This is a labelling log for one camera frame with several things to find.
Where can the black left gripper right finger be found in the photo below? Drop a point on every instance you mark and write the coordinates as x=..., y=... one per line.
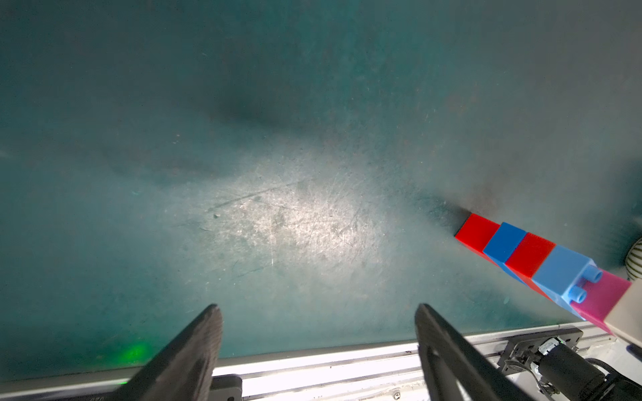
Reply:
x=452, y=366

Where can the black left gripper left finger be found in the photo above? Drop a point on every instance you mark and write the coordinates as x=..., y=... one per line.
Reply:
x=183, y=369

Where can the red long lego brick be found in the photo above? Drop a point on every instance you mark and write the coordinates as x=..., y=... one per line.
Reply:
x=528, y=257

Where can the small red lego cube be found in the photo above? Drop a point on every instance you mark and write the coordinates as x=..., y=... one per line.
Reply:
x=475, y=233

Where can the light blue long lego brick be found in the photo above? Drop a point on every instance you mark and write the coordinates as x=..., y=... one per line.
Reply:
x=563, y=274

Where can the magenta small lego brick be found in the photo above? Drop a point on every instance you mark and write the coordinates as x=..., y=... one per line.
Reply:
x=601, y=298

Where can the dark blue long lego brick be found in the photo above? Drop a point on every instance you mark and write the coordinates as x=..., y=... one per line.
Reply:
x=502, y=245

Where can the white long lego brick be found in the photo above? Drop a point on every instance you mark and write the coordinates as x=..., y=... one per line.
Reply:
x=624, y=320

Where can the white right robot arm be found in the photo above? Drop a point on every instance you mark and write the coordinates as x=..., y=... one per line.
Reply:
x=560, y=370

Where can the grey ribbed mug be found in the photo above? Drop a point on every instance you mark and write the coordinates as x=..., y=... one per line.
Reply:
x=633, y=261

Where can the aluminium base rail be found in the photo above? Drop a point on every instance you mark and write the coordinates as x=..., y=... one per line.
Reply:
x=388, y=371

